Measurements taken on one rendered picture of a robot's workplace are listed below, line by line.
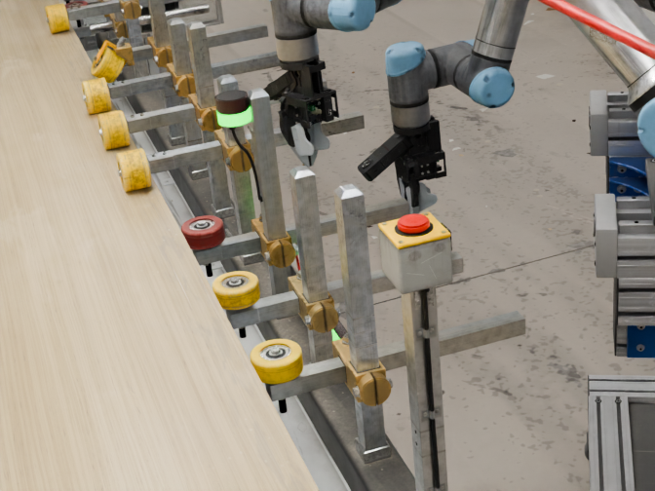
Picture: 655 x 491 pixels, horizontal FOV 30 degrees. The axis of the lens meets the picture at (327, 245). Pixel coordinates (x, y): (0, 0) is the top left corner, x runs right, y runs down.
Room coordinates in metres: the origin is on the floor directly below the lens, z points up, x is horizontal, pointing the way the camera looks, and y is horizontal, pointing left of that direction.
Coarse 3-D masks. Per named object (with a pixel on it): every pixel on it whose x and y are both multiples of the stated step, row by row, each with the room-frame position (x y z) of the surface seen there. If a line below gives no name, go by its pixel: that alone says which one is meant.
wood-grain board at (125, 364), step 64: (0, 0) 3.94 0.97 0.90; (0, 64) 3.24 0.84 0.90; (64, 64) 3.18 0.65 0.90; (0, 128) 2.74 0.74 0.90; (64, 128) 2.70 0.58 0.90; (0, 192) 2.35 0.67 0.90; (64, 192) 2.32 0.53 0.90; (128, 192) 2.28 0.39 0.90; (0, 256) 2.05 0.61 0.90; (64, 256) 2.02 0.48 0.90; (128, 256) 1.99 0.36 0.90; (192, 256) 1.97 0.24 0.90; (0, 320) 1.81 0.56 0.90; (64, 320) 1.78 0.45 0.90; (128, 320) 1.76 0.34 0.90; (192, 320) 1.74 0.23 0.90; (0, 384) 1.60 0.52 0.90; (64, 384) 1.58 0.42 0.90; (128, 384) 1.56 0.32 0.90; (192, 384) 1.54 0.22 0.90; (256, 384) 1.53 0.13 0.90; (0, 448) 1.43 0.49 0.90; (64, 448) 1.41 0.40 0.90; (128, 448) 1.40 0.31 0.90; (192, 448) 1.38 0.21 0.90; (256, 448) 1.37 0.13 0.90
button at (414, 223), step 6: (408, 216) 1.36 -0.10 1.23; (414, 216) 1.36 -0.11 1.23; (420, 216) 1.35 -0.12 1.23; (402, 222) 1.34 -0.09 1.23; (408, 222) 1.34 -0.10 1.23; (414, 222) 1.34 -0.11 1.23; (420, 222) 1.34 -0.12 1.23; (426, 222) 1.34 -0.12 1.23; (402, 228) 1.33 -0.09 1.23; (408, 228) 1.33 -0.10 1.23; (414, 228) 1.33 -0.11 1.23; (420, 228) 1.33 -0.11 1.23; (426, 228) 1.33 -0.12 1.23
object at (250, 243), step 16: (368, 208) 2.17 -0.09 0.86; (384, 208) 2.17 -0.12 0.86; (400, 208) 2.17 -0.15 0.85; (288, 224) 2.14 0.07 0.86; (336, 224) 2.14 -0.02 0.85; (368, 224) 2.16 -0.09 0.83; (224, 240) 2.10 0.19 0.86; (240, 240) 2.09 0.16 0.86; (256, 240) 2.09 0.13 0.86; (208, 256) 2.07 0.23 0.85; (224, 256) 2.08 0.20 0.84
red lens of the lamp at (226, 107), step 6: (246, 96) 2.05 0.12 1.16; (216, 102) 2.05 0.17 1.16; (222, 102) 2.04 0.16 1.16; (228, 102) 2.04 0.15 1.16; (234, 102) 2.04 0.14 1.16; (240, 102) 2.04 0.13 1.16; (246, 102) 2.05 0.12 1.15; (216, 108) 2.06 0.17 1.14; (222, 108) 2.04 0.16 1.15; (228, 108) 2.04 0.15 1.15; (234, 108) 2.04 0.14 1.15; (240, 108) 2.04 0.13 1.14; (246, 108) 2.05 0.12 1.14
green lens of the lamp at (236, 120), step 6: (222, 114) 2.04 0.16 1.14; (240, 114) 2.04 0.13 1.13; (246, 114) 2.05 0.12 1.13; (222, 120) 2.04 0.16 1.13; (228, 120) 2.04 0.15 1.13; (234, 120) 2.04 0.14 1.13; (240, 120) 2.04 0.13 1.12; (246, 120) 2.05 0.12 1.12; (228, 126) 2.04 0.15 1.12; (234, 126) 2.04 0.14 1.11
